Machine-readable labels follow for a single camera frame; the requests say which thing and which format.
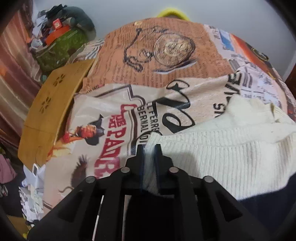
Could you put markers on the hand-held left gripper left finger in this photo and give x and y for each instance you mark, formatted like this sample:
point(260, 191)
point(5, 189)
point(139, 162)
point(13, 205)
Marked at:
point(138, 160)

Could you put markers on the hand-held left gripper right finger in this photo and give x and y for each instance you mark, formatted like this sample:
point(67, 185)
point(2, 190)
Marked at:
point(159, 162)

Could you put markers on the navy and cream striped sweater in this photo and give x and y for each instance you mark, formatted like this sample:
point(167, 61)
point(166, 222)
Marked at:
point(219, 148)

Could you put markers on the pile of clothes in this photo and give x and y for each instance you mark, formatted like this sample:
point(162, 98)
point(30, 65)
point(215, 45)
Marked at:
point(40, 23)

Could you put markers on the printed blanket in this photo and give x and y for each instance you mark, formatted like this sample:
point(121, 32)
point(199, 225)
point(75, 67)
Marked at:
point(129, 81)

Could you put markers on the small white device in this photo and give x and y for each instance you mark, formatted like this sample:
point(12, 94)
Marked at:
point(35, 169)

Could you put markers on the wooden lap desk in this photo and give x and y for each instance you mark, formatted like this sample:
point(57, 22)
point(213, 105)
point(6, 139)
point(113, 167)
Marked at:
point(50, 99)

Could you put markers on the pile of papers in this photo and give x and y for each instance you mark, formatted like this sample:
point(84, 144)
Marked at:
point(32, 197)

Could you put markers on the pink cloth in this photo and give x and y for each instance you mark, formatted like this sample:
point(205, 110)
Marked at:
point(7, 169)

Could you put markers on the green fabric storage box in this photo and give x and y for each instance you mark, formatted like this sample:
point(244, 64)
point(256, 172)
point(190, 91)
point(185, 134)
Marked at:
point(60, 48)

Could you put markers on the orange box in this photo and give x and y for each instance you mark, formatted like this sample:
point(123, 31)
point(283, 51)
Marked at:
point(56, 34)

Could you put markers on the grey plush toy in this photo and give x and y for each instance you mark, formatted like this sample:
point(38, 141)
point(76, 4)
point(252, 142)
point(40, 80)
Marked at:
point(83, 20)

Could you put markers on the striped brown curtain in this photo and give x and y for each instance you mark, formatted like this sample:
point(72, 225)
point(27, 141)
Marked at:
point(13, 76)

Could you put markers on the small red box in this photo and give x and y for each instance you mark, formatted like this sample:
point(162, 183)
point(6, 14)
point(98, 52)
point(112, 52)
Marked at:
point(56, 24)

